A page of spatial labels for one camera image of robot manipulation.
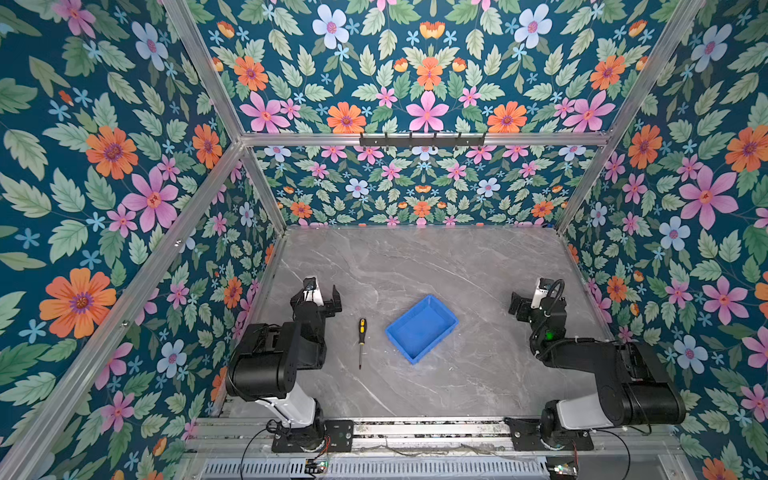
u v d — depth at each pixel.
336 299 0.86
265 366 0.46
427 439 0.75
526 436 0.73
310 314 0.72
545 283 0.80
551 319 0.70
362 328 0.91
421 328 0.91
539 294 0.82
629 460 0.66
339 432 0.74
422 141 0.93
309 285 0.77
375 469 0.77
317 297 0.82
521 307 0.84
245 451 0.71
